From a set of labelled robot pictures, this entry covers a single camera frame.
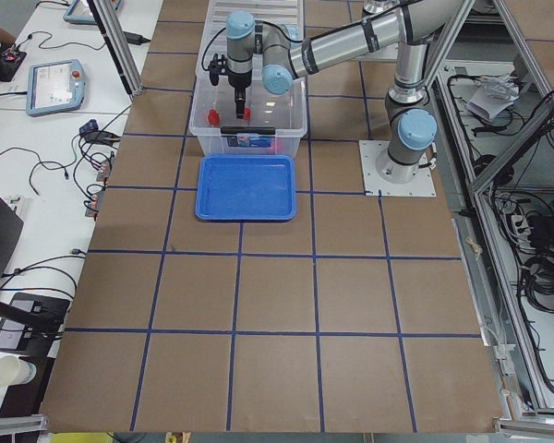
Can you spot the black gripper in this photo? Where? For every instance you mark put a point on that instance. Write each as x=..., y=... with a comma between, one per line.
x=238, y=80

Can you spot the clear plastic box lid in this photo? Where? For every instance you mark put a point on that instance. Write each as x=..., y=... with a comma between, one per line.
x=286, y=14

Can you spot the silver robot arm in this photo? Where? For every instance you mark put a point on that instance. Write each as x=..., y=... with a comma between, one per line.
x=407, y=25

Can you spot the red block in box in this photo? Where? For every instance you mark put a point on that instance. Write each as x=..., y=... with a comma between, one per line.
x=213, y=118

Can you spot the clear plastic storage box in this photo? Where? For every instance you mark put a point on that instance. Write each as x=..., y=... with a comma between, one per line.
x=286, y=113

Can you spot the blue plastic tray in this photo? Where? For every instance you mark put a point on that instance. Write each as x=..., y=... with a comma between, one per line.
x=246, y=188

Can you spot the black power adapter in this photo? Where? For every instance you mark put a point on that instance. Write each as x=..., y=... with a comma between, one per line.
x=135, y=39

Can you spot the far teach pendant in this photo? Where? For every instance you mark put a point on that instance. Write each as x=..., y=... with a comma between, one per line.
x=78, y=13

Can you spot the teach pendant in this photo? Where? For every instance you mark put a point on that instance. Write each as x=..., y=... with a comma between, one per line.
x=55, y=87
x=78, y=13

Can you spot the near teach pendant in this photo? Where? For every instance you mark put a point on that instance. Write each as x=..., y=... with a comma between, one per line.
x=55, y=87

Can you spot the white paper cup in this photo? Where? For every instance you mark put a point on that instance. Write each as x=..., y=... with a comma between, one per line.
x=14, y=371

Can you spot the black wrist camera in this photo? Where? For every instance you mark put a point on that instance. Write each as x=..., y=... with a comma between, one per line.
x=217, y=67

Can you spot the black box latch handle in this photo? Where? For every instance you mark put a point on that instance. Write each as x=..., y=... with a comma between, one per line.
x=258, y=130

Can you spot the aluminium frame post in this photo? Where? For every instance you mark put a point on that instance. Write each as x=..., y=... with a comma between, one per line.
x=115, y=40

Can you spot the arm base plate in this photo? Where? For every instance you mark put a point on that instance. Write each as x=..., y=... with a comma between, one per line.
x=382, y=177

